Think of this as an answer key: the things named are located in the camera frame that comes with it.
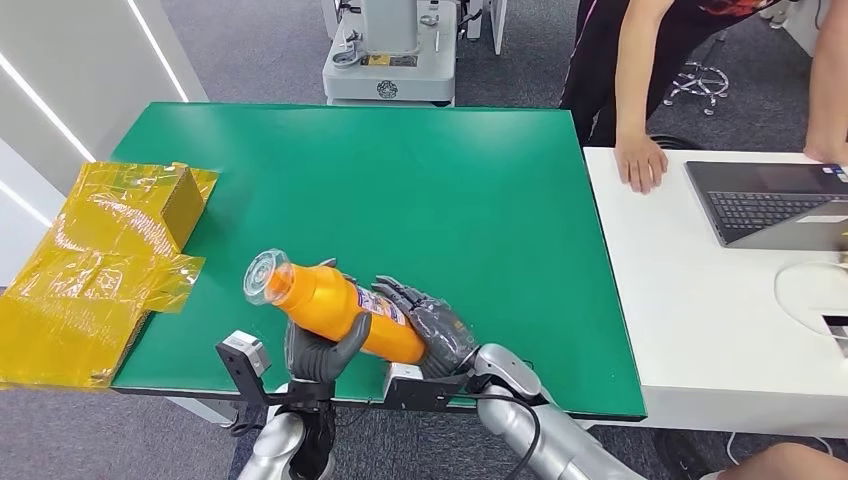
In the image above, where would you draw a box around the person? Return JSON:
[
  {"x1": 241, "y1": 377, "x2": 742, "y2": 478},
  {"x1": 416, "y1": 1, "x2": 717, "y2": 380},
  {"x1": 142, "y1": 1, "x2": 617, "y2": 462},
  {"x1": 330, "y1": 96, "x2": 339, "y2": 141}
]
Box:
[{"x1": 559, "y1": 0, "x2": 848, "y2": 195}]

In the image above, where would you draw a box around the orange detergent bottle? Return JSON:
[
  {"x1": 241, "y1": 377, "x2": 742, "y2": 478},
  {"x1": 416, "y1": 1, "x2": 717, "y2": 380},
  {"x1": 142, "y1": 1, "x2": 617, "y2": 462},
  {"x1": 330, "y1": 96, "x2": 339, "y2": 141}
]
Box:
[{"x1": 242, "y1": 248, "x2": 429, "y2": 366}]

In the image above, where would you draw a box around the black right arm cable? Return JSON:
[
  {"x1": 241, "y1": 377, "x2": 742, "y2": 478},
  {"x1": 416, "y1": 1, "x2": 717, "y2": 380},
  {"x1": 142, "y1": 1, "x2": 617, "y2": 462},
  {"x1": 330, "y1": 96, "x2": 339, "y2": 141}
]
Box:
[{"x1": 455, "y1": 389, "x2": 543, "y2": 480}]

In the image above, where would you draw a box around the person's bare knee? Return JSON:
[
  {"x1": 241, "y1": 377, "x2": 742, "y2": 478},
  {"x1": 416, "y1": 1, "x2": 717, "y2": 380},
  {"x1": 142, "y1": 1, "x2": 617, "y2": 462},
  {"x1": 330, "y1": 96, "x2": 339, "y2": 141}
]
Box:
[{"x1": 700, "y1": 441, "x2": 848, "y2": 480}]

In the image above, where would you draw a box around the white table leg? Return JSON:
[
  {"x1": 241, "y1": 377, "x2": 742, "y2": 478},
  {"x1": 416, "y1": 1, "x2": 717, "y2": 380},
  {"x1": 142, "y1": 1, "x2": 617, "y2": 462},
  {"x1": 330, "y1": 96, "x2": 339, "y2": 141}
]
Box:
[{"x1": 165, "y1": 396, "x2": 239, "y2": 429}]

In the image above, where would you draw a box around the dark grey laptop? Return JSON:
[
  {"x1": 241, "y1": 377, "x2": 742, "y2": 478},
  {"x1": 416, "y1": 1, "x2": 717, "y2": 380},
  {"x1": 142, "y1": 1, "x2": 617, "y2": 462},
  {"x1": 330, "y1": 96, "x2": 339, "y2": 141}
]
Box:
[{"x1": 684, "y1": 160, "x2": 848, "y2": 253}]

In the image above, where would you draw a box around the white desk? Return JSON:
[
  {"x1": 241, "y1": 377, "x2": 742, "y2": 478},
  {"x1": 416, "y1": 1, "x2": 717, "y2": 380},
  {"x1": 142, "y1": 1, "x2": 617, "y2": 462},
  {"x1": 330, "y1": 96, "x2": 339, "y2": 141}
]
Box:
[{"x1": 581, "y1": 146, "x2": 848, "y2": 439}]

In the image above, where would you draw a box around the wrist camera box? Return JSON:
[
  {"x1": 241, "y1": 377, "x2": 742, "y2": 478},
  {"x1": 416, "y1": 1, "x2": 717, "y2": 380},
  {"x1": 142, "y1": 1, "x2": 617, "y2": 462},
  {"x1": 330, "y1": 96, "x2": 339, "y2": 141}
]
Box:
[
  {"x1": 220, "y1": 330, "x2": 272, "y2": 380},
  {"x1": 382, "y1": 361, "x2": 426, "y2": 400}
]

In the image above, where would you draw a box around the chrome chair base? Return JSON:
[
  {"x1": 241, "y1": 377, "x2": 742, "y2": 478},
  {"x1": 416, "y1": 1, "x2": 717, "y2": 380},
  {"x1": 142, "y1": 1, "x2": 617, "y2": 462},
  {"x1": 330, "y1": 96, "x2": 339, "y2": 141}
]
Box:
[{"x1": 663, "y1": 60, "x2": 731, "y2": 117}]

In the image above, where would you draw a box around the yellow taped cardboard box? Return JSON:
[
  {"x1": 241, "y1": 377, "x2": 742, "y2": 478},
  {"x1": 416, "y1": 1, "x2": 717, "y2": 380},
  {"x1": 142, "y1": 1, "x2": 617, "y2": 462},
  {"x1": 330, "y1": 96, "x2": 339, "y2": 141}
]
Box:
[{"x1": 0, "y1": 160, "x2": 220, "y2": 392}]

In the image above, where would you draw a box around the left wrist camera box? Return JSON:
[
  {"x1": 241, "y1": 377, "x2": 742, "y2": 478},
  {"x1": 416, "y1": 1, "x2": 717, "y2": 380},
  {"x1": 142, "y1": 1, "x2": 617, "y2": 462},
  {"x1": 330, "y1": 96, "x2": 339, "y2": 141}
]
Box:
[{"x1": 220, "y1": 330, "x2": 272, "y2": 380}]

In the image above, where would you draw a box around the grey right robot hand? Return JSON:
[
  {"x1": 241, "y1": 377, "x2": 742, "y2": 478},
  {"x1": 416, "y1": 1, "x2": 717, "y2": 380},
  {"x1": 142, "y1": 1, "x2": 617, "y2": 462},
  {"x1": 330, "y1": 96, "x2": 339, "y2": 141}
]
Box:
[{"x1": 372, "y1": 274, "x2": 480, "y2": 380}]

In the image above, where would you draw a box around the green table board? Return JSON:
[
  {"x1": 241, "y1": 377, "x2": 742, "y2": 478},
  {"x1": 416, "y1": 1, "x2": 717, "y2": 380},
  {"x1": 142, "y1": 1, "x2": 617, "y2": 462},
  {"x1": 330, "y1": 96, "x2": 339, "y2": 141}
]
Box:
[{"x1": 109, "y1": 101, "x2": 648, "y2": 423}]

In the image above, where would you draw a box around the person's right hand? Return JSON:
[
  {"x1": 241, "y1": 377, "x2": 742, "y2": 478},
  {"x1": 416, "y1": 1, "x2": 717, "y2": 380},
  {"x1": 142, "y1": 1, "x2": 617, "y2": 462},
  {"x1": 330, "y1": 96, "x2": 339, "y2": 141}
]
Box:
[{"x1": 613, "y1": 134, "x2": 669, "y2": 195}]

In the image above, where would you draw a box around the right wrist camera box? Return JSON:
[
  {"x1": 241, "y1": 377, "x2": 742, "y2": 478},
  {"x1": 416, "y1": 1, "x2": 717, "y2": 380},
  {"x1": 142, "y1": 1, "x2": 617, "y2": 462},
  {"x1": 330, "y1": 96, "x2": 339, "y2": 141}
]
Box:
[{"x1": 382, "y1": 361, "x2": 426, "y2": 400}]

